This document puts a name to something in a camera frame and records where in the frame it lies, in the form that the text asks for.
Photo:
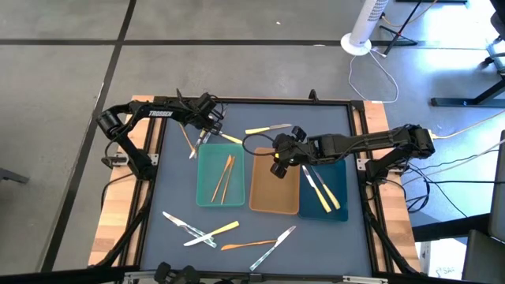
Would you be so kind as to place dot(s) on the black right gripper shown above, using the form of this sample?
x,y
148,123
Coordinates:
x,y
300,152

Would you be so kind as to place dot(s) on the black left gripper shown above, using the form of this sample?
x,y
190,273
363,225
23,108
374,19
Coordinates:
x,y
205,112

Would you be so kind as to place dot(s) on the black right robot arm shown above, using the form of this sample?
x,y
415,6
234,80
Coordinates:
x,y
355,144

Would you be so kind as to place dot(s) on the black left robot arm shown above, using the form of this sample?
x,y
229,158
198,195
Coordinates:
x,y
158,112

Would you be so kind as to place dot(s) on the orange plastic bin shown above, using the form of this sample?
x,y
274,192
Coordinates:
x,y
272,193

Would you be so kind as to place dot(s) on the teal plastic bin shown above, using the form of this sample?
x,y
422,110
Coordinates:
x,y
205,189

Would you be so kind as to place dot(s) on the blue plastic bin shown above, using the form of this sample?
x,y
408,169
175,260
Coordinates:
x,y
309,209

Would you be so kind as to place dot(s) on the grey-blue table mat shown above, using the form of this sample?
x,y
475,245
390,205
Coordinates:
x,y
315,244

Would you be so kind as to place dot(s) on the white tower fan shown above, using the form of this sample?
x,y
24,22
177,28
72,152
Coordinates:
x,y
365,27

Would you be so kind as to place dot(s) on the black tripod stand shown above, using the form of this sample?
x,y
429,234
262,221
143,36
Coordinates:
x,y
398,33

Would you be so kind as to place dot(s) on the black desk foot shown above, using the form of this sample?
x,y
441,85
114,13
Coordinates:
x,y
453,102
442,230

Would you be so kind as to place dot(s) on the white cardboard box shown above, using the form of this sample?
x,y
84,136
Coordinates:
x,y
444,260

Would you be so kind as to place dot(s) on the dark furniture leg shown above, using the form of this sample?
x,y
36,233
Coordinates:
x,y
12,175

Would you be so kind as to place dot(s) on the black support beam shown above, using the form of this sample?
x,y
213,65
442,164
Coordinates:
x,y
59,276

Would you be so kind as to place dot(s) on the grey chair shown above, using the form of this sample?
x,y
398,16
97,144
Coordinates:
x,y
497,205

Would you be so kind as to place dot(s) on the office chair base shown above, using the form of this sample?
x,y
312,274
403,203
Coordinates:
x,y
498,59

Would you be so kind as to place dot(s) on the black aluminium table frame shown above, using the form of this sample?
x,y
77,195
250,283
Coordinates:
x,y
256,99

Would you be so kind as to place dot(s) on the silver metal bracket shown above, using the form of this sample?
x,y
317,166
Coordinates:
x,y
138,275
365,280

